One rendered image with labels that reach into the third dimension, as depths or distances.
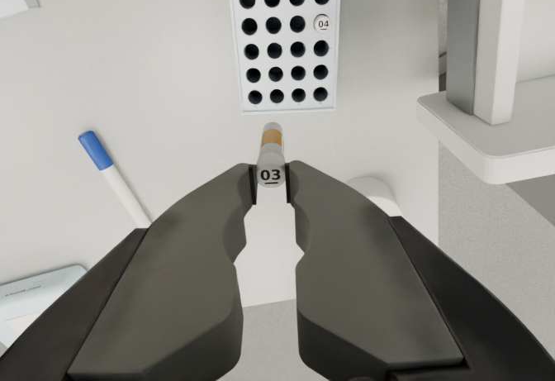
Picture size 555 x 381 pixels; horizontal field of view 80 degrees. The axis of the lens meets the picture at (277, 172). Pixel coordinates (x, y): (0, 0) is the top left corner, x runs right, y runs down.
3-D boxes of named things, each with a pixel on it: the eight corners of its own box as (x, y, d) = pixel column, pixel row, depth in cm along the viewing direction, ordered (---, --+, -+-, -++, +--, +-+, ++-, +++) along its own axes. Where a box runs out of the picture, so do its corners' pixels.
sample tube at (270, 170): (285, 141, 17) (286, 189, 13) (261, 142, 17) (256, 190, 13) (284, 118, 17) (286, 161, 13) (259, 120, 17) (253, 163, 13)
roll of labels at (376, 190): (376, 231, 41) (385, 254, 38) (322, 218, 40) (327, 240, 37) (402, 185, 38) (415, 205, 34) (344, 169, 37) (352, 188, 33)
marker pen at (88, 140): (158, 229, 41) (154, 237, 39) (147, 232, 41) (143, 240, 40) (95, 128, 34) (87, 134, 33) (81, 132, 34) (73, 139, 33)
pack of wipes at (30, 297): (82, 259, 43) (62, 287, 39) (120, 307, 48) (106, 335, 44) (-13, 285, 45) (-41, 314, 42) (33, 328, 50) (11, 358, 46)
